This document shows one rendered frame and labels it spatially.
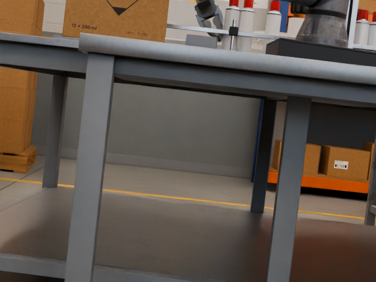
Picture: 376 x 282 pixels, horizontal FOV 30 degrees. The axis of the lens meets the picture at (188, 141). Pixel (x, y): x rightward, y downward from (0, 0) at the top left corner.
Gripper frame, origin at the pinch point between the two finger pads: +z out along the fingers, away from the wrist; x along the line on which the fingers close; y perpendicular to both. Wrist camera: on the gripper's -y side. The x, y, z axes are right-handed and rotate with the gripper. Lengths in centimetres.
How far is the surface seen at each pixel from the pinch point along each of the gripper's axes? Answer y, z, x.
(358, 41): -2.5, 20.6, -43.6
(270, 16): -1.0, 0.5, -19.5
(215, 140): 435, 50, 32
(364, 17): -2, 14, -49
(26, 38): -64, -15, 48
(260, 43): 44.7, 5.1, -15.9
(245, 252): -16, 71, 20
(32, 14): 278, -98, 115
